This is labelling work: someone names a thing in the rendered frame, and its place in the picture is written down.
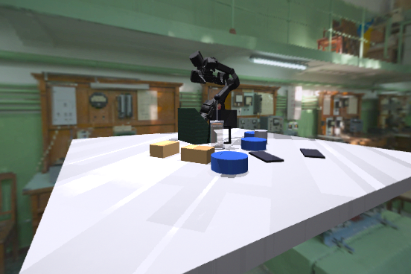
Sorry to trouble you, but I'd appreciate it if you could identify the tan rectangular block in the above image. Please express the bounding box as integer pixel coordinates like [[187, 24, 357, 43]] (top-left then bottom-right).
[[181, 144, 215, 165], [150, 141, 179, 158]]

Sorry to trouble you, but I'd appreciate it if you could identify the blue cylinder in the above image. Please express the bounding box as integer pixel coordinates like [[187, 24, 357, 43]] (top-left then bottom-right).
[[244, 131, 254, 138], [211, 151, 248, 174], [241, 137, 267, 151]]

